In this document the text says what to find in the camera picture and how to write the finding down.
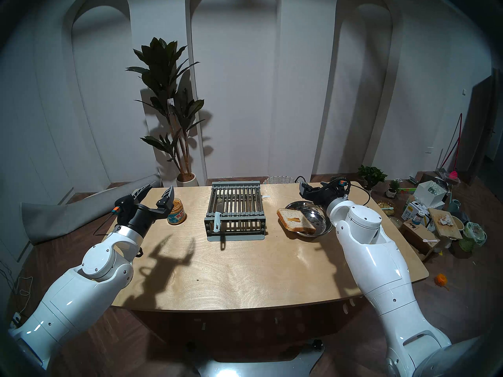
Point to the pale green jug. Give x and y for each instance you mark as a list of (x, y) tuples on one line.
[(456, 205)]

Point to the brown bottle white lid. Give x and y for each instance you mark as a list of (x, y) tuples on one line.
[(417, 219)]

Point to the rolled grey mat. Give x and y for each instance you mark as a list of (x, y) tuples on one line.
[(59, 219)]

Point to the tiny potted plant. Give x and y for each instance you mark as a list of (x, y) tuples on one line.
[(392, 187)]

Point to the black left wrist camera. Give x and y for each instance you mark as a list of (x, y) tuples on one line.
[(122, 205)]

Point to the open peanut butter jar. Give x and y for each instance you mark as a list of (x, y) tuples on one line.
[(177, 215)]

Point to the grey dish rack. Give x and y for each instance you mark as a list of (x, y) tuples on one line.
[(235, 201)]

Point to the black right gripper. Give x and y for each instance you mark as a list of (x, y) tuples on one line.
[(324, 193)]

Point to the metal robot base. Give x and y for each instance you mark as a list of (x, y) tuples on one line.
[(255, 367)]

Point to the small yellow dish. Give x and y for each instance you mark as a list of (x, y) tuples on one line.
[(386, 208)]

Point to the cream bowl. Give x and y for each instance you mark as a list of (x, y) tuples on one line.
[(459, 223)]

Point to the orange fluffy ball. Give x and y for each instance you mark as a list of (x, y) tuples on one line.
[(441, 280)]

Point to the dark door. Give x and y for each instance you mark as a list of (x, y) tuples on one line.
[(481, 121)]

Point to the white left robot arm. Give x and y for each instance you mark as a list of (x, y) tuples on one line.
[(78, 290)]

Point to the white printed carton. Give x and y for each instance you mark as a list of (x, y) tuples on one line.
[(409, 213)]

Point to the wooden cutting board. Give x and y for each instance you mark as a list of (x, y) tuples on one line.
[(446, 231)]

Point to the white open box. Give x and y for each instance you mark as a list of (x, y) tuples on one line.
[(427, 195)]

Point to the slice of bread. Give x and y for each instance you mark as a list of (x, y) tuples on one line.
[(294, 220)]

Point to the small bushy potted plant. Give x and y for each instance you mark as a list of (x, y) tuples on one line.
[(372, 175)]

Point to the white plant pot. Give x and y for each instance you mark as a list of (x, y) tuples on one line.
[(186, 182)]

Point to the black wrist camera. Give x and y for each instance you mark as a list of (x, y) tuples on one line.
[(122, 205), (340, 182)]

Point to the white power strip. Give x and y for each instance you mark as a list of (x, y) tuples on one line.
[(15, 321)]

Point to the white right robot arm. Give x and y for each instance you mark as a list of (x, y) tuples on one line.
[(385, 278)]

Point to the round steel plate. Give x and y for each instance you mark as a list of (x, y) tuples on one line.
[(318, 215)]

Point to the tall dark leafy plant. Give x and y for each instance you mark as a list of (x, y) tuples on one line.
[(165, 77)]

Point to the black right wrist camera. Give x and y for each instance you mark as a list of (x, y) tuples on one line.
[(340, 182)]

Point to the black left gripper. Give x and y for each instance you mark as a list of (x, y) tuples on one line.
[(139, 217)]

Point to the crumpled white tissue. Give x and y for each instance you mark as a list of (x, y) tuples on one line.
[(445, 220)]

